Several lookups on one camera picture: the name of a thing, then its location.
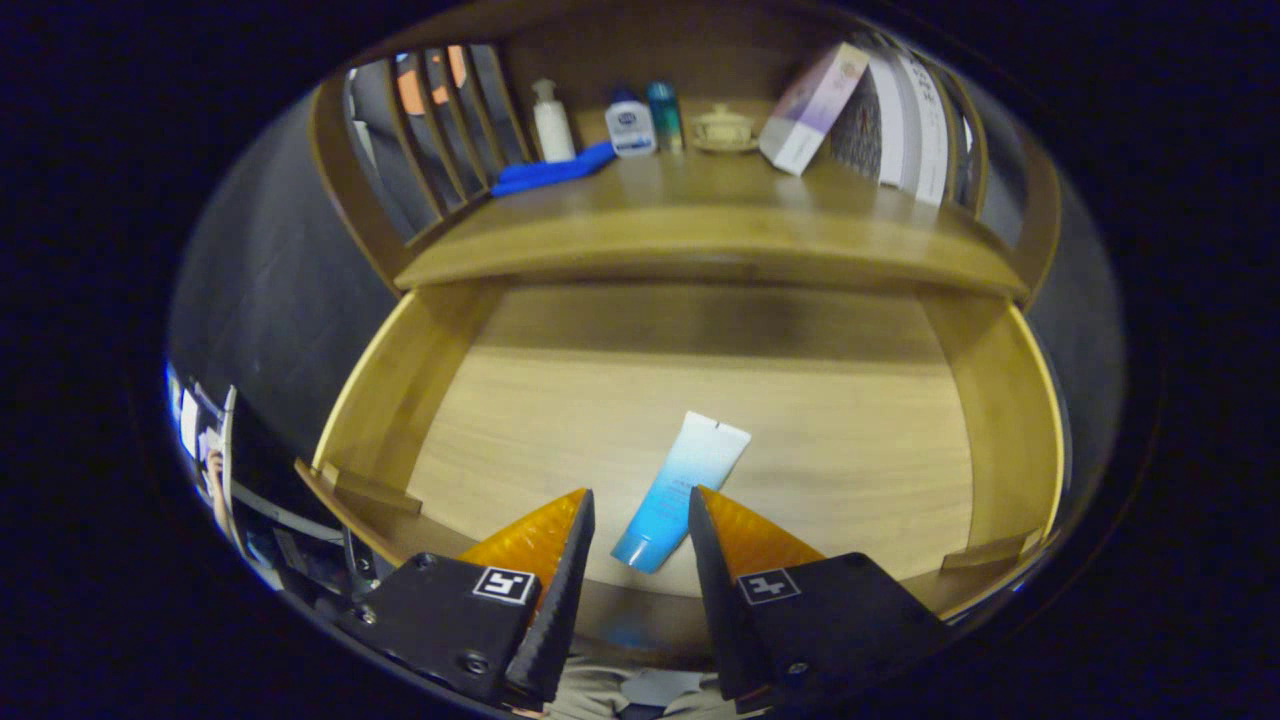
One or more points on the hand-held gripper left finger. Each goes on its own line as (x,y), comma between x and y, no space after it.
(565,600)

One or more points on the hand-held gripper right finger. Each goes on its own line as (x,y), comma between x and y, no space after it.
(715,600)

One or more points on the blue white squeeze tube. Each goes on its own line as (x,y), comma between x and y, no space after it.
(680,480)

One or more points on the wooden drawer with dark knob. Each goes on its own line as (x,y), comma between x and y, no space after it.
(820,450)

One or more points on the wooden countertop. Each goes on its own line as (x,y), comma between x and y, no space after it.
(700,210)

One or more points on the wooden cabinet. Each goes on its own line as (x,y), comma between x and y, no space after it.
(600,50)

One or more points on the person's beige trousers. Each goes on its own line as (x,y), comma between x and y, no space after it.
(590,690)

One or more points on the blue folded cloth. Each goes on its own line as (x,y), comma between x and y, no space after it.
(545,173)

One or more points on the black backdrop cloth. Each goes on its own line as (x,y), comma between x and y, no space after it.
(270,280)

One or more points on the white pump bottle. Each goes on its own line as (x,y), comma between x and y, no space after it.
(553,135)

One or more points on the beige lidded teacup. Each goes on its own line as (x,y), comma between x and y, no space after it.
(722,128)

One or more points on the white lotion bottle blue label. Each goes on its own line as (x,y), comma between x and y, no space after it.
(630,128)

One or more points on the small teal bottle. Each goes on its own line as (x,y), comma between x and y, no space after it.
(665,115)

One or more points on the pink purple box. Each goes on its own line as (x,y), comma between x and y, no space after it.
(810,110)

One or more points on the grey white book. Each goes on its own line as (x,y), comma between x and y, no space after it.
(890,120)

